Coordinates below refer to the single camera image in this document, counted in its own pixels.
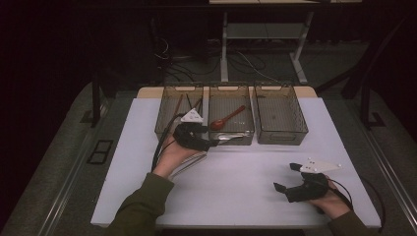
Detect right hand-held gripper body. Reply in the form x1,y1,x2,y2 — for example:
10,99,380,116
284,157,343,204

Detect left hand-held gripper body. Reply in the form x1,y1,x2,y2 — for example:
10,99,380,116
172,108,211,152

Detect brown wooden spoon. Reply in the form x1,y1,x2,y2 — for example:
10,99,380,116
209,104,247,132

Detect white ceramic spoon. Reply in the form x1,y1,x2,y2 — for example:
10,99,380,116
215,132,246,144

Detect smoky plastic basket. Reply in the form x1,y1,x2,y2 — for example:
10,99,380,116
208,85,256,147
154,86,205,147
255,84,310,146

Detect person's right hand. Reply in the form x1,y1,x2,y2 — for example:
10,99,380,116
307,180,354,220

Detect person's left hand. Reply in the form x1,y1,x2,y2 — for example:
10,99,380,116
151,135,200,180

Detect black metal stand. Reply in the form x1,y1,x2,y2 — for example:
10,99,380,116
315,15,408,131
80,74,110,130

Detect left hand-held gripper cable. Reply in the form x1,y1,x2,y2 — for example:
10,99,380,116
150,112,185,172

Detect floor cables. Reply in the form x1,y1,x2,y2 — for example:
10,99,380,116
152,34,284,84

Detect thin black cable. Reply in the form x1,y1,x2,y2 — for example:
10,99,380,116
359,176,388,236

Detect aluminium floor rail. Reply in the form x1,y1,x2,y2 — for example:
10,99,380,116
38,129,101,236
355,122,417,229

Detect black floor socket frame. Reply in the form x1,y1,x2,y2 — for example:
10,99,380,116
86,139,114,165

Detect white metal desk frame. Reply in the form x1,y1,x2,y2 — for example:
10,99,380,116
208,0,364,85

